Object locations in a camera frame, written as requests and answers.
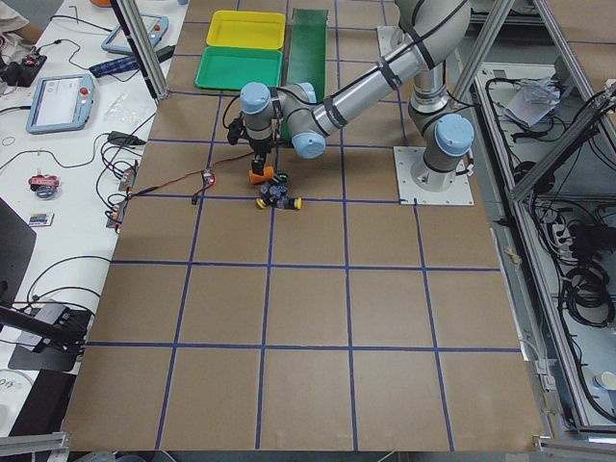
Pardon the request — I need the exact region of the teach pendant far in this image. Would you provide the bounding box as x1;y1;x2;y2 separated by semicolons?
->
100;13;170;55

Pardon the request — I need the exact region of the blue plaid pouch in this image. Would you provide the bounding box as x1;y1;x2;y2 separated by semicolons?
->
89;56;140;78

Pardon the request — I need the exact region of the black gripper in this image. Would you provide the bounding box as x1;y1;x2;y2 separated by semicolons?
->
227;113;276;176

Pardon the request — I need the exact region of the red black power cable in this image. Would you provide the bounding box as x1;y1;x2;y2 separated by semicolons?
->
127;143;256;206

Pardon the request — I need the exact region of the green conveyor belt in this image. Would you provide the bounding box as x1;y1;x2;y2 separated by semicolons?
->
278;8;329;145

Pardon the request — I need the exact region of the teach pendant near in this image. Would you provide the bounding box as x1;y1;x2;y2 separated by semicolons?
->
26;74;95;135

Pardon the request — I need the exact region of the green push button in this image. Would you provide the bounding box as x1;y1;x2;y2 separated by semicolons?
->
271;172;289;185
260;183;288;202

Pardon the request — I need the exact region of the green plastic tray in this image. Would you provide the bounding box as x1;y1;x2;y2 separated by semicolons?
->
194;46;284;90

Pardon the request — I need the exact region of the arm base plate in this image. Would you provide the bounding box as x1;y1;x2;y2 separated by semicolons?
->
394;146;475;207

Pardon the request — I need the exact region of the green push button left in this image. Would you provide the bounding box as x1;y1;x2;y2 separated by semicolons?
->
271;172;289;185

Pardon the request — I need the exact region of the aluminium frame post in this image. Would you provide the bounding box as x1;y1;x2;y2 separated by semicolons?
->
111;0;169;101

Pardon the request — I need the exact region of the yellow plastic tray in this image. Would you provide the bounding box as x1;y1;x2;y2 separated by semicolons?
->
206;10;286;50

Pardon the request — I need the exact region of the black power adapter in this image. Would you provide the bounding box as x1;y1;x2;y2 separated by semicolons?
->
107;131;146;147

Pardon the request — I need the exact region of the plain orange cylinder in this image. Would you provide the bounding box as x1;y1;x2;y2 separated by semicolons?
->
248;166;275;185

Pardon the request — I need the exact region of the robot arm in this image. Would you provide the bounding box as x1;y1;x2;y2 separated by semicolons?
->
226;1;471;174

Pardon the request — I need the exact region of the green push button right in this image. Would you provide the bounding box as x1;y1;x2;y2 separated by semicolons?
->
260;183;288;202

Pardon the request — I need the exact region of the teach pendant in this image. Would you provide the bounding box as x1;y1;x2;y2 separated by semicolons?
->
100;13;170;55
26;74;95;135

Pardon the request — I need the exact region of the small controller circuit board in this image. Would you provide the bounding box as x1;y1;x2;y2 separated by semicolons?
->
202;170;216;188

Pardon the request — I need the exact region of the yellow push button upper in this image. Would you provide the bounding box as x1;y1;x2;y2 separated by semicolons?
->
280;196;303;211

